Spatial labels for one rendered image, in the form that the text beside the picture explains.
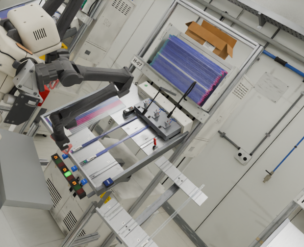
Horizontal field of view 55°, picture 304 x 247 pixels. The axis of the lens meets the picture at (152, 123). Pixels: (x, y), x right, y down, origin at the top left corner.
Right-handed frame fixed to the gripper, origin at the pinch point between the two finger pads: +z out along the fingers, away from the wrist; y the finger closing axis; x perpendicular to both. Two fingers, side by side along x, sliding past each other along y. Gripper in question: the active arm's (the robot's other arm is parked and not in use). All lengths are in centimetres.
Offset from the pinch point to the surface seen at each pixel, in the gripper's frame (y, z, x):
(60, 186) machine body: 17, 62, 3
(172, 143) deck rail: -32, 7, -59
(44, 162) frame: 39, 56, 4
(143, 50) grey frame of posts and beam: 38, -12, -89
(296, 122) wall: -55, 65, -216
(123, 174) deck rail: -31.5, 8.5, -20.6
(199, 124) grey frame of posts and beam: -33, 1, -80
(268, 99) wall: -18, 63, -218
